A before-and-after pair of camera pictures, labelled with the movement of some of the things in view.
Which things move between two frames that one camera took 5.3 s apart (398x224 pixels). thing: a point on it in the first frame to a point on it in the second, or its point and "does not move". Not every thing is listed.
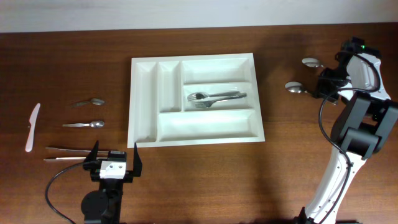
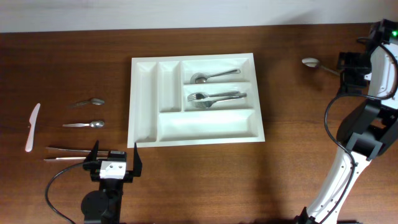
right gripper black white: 321,90 to 345,79
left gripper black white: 89,163 does not move
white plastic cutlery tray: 160,114 does not move
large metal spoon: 295,86 to 199,78
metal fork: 198,96 does not move
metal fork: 209,103 does not move
